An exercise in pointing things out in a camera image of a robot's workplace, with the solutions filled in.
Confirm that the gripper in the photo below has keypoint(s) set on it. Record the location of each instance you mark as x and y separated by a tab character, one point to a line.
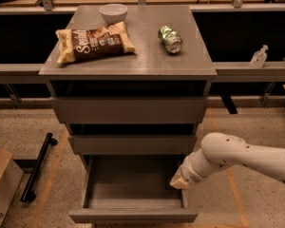
192	173

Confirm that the black metal bar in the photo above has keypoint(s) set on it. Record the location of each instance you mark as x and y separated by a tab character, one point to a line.
28	194

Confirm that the white bowl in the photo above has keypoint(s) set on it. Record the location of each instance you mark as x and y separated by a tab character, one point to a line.
113	13

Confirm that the clear sanitizer bottle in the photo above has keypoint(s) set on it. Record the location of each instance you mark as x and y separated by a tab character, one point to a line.
259	57

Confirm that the grey drawer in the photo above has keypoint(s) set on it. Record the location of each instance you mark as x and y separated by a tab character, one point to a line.
132	139
132	189
129	110

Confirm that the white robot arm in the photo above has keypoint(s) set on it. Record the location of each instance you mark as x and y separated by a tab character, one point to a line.
219	151

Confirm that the grey top drawer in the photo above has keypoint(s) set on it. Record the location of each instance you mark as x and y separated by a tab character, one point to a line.
129	110

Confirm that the grey middle drawer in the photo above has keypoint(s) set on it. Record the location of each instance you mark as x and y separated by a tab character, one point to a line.
132	139

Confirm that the grey bottom drawer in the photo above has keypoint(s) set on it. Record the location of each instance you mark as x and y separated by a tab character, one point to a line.
132	189

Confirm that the grey drawer cabinet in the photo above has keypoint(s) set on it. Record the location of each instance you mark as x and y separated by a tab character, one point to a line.
142	27

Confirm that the brown chip bag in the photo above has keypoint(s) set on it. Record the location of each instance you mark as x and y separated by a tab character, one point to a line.
87	44

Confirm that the green soda can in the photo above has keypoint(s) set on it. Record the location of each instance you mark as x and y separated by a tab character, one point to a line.
170	39

